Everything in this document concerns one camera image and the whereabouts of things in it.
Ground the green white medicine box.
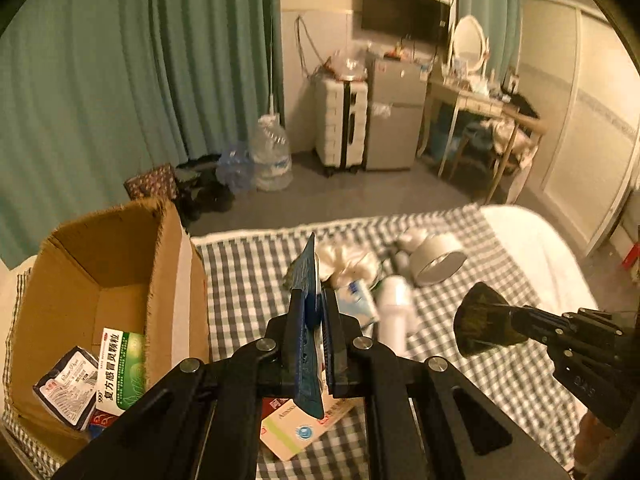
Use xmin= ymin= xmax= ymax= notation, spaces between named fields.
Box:
xmin=96 ymin=328 xmax=145 ymax=416

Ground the black round brush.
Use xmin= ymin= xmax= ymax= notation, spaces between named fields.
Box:
xmin=452 ymin=282 xmax=527 ymax=358

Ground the dark tissue paper pack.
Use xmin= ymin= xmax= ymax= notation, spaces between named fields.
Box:
xmin=32 ymin=346 xmax=99 ymax=431

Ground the blue card packet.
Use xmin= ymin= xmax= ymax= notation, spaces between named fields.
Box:
xmin=288 ymin=233 xmax=324 ymax=419

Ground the orange white medicine box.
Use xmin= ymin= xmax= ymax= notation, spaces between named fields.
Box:
xmin=260 ymin=389 xmax=360 ymax=460

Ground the white plastic bottle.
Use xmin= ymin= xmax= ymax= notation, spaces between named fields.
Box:
xmin=375 ymin=275 xmax=418 ymax=356

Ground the white blue tissue packet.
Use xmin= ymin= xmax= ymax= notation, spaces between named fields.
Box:
xmin=335 ymin=280 xmax=378 ymax=328

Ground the brown cardboard box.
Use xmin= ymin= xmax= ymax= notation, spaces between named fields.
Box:
xmin=6 ymin=198 xmax=210 ymax=474

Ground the white tape roll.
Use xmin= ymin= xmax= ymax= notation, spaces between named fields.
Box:
xmin=409 ymin=233 xmax=466 ymax=286

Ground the wooden chair with clothes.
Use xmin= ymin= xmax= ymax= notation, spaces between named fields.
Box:
xmin=448 ymin=105 xmax=549 ymax=205

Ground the patterned brown bag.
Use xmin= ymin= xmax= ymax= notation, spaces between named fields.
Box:
xmin=124 ymin=164 xmax=179 ymax=200

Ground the pack of water bottles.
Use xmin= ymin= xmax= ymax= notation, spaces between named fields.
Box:
xmin=216 ymin=142 xmax=254 ymax=195

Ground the large clear water jug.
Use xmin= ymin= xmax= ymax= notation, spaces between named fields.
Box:
xmin=248 ymin=115 xmax=293 ymax=192

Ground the white dressing table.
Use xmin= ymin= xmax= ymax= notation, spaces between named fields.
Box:
xmin=416 ymin=80 xmax=506 ymax=178

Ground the white louvered wardrobe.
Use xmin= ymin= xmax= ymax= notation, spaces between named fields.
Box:
xmin=518 ymin=0 xmax=639 ymax=255

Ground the white hard-shell suitcase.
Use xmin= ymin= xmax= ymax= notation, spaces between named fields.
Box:
xmin=314 ymin=78 xmax=368 ymax=177

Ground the oval white vanity mirror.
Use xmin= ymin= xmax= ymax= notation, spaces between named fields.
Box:
xmin=451 ymin=14 xmax=489 ymax=74

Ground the small silver fridge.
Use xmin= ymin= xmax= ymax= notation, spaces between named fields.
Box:
xmin=364 ymin=54 xmax=430 ymax=171

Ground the large green curtain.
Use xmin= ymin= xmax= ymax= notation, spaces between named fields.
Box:
xmin=1 ymin=0 xmax=283 ymax=266

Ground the green window curtain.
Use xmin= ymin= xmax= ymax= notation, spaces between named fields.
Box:
xmin=457 ymin=0 xmax=522 ymax=82

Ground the black wall television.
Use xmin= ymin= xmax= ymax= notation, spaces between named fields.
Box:
xmin=361 ymin=0 xmax=450 ymax=48

